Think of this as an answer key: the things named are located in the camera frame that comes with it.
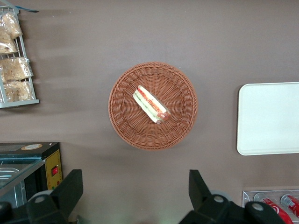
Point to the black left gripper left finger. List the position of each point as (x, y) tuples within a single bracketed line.
[(67, 189)]

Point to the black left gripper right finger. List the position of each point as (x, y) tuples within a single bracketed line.
[(201, 193)]

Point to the cream plastic tray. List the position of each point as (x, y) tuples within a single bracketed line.
[(268, 119)]

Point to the black sealing machine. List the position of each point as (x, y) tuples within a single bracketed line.
[(52, 161)]

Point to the clear acrylic bottle rack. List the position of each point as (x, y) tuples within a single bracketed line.
[(247, 198)]

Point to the steel warmer pan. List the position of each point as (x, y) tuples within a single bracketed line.
[(8, 175)]

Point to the red cola bottle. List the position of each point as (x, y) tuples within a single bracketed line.
[(275, 208), (292, 204)]

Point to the round brown wicker basket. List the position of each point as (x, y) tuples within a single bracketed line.
[(130, 121)]

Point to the wrapped triangle sandwich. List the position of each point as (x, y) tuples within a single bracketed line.
[(150, 105)]

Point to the clear bag of crackers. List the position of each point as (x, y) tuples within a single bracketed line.
[(16, 68), (10, 24), (5, 44), (17, 91)]

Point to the blue strip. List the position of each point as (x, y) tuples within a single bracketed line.
[(29, 9)]

